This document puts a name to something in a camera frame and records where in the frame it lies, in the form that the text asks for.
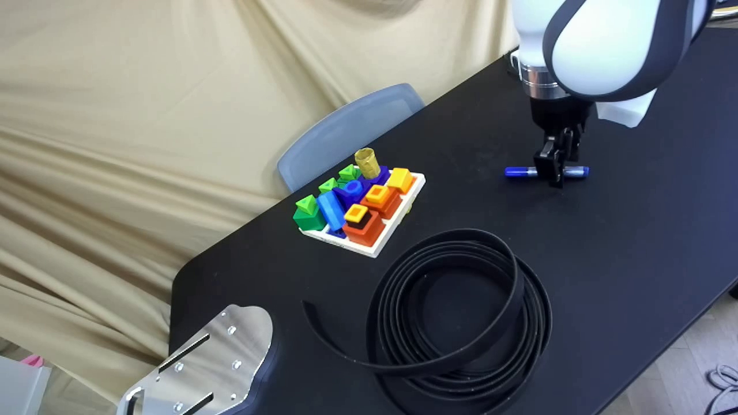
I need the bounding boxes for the long blue block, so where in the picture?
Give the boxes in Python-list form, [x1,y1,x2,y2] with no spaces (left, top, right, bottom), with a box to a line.
[316,189,347,234]

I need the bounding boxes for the beige backdrop cloth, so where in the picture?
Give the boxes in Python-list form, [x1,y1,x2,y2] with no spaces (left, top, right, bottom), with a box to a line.
[0,0,521,405]

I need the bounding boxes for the dark blue round block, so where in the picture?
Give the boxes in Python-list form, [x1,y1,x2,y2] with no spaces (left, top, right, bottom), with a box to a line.
[334,178,374,211]

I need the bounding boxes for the silver metal plate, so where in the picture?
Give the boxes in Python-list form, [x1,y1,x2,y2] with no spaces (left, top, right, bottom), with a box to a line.
[114,301,276,415]

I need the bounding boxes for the red block with yellow cap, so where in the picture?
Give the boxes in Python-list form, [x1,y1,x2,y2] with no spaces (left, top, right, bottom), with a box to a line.
[340,201,388,249]

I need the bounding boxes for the grey chair backrest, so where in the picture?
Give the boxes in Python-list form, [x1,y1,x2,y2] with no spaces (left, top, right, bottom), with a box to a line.
[273,81,427,195]

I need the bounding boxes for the grey bin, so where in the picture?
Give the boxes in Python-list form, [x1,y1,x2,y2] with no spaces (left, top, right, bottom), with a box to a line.
[0,353,52,415]

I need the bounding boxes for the coiled black rubber strip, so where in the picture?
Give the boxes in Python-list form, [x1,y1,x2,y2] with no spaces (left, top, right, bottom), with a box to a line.
[301,229,555,410]

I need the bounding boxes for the colourful toy block tray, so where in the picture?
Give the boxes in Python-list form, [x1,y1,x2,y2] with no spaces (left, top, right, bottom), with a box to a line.
[292,166,428,260]

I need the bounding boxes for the yellow cylinder block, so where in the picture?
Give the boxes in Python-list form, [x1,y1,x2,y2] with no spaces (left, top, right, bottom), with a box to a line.
[353,144,382,181]

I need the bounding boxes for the black floor cables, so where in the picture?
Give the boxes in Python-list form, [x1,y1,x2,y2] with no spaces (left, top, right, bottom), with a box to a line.
[703,362,738,415]

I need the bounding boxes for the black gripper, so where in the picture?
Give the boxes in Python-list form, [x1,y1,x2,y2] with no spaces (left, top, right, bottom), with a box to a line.
[528,94,595,189]

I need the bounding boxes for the yellow square block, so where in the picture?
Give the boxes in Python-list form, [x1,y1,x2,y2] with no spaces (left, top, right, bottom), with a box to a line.
[385,166,417,195]

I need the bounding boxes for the orange square block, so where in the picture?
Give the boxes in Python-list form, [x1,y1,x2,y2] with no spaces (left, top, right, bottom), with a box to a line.
[361,181,403,222]

